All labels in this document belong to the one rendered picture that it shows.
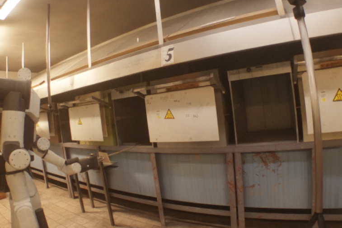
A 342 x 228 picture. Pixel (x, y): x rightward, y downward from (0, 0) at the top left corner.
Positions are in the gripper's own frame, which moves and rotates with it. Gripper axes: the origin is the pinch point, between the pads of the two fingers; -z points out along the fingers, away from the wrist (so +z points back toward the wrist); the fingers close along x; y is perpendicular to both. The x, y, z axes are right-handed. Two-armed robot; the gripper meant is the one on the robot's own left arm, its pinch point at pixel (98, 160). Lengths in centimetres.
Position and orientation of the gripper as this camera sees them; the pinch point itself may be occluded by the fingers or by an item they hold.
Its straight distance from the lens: 155.4
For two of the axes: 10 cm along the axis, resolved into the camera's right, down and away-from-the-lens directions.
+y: -8.8, 1.2, 4.6
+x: -1.2, -9.9, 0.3
